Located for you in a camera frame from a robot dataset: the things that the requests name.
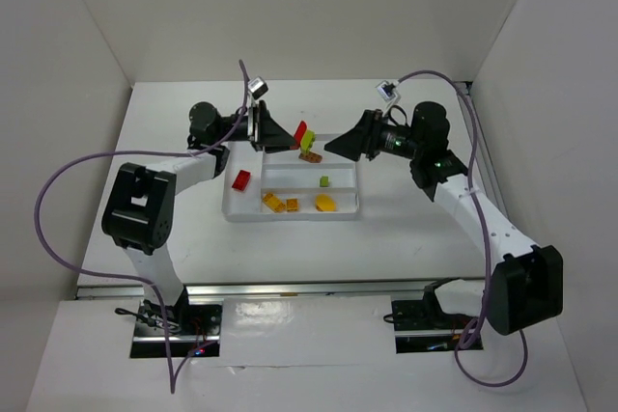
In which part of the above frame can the red and green lego stack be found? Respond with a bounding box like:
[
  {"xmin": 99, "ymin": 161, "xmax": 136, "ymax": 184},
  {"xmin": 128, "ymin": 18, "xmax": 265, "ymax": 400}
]
[{"xmin": 294, "ymin": 121, "xmax": 307, "ymax": 145}]

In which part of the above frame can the green lego brick from stack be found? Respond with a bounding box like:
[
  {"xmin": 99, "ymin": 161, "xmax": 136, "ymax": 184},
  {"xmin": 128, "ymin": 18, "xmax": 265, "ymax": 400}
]
[{"xmin": 299, "ymin": 129, "xmax": 316, "ymax": 153}]

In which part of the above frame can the tan lego brick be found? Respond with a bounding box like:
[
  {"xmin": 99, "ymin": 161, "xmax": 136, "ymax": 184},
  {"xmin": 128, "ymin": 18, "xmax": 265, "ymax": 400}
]
[{"xmin": 298, "ymin": 151, "xmax": 323, "ymax": 164}]

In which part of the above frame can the red lego brick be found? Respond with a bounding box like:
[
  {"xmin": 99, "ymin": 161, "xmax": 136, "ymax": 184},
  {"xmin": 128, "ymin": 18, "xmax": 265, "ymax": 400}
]
[{"xmin": 232, "ymin": 170, "xmax": 251, "ymax": 192}]

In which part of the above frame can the yellow rounded printed lego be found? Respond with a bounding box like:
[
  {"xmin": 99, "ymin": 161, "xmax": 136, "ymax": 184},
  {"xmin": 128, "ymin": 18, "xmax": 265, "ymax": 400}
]
[{"xmin": 315, "ymin": 194, "xmax": 337, "ymax": 212}]

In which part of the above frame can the yellow lego piece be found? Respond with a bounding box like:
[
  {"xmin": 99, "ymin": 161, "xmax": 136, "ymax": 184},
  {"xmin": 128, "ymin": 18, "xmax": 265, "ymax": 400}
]
[{"xmin": 262, "ymin": 192, "xmax": 286, "ymax": 213}]

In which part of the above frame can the small orange lego brick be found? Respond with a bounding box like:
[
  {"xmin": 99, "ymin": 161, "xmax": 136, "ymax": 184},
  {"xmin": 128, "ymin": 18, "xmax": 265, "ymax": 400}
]
[{"xmin": 286, "ymin": 198, "xmax": 299, "ymax": 212}]

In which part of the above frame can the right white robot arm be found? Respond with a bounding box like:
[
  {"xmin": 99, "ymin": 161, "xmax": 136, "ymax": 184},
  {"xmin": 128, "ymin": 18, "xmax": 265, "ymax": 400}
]
[{"xmin": 325, "ymin": 101, "xmax": 564, "ymax": 335}]

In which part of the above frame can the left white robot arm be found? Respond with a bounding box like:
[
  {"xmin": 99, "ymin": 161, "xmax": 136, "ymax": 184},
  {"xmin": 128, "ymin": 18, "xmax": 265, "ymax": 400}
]
[{"xmin": 102, "ymin": 100, "xmax": 298, "ymax": 329}]

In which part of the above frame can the white divided tray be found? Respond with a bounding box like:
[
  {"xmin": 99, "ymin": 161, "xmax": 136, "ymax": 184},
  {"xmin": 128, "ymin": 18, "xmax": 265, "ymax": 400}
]
[{"xmin": 221, "ymin": 134, "xmax": 360, "ymax": 222}]

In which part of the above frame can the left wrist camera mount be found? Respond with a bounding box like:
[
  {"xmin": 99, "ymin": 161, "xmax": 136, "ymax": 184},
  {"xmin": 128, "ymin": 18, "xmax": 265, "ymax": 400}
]
[{"xmin": 247, "ymin": 76, "xmax": 268, "ymax": 101}]

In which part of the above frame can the aluminium rail right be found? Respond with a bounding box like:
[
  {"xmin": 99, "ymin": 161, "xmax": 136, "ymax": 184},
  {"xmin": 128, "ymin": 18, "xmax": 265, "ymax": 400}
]
[{"xmin": 455, "ymin": 81, "xmax": 501, "ymax": 205}]

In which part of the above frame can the aluminium rail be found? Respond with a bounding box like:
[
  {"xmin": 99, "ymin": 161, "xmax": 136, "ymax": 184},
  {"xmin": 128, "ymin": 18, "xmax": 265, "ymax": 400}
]
[
  {"xmin": 74, "ymin": 276, "xmax": 489, "ymax": 301},
  {"xmin": 455, "ymin": 81, "xmax": 501, "ymax": 205}
]

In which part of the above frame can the aluminium rail front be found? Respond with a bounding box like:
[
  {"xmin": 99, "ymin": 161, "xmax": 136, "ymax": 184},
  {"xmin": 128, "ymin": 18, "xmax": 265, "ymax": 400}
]
[{"xmin": 74, "ymin": 276, "xmax": 489, "ymax": 301}]

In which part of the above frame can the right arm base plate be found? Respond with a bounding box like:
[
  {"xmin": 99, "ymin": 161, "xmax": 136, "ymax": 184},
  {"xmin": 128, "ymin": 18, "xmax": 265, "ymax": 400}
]
[{"xmin": 383, "ymin": 299, "xmax": 471, "ymax": 354}]

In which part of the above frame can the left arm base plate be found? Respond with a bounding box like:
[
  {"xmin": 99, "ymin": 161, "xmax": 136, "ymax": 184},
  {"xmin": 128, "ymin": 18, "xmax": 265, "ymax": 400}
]
[{"xmin": 129, "ymin": 303, "xmax": 223, "ymax": 359}]

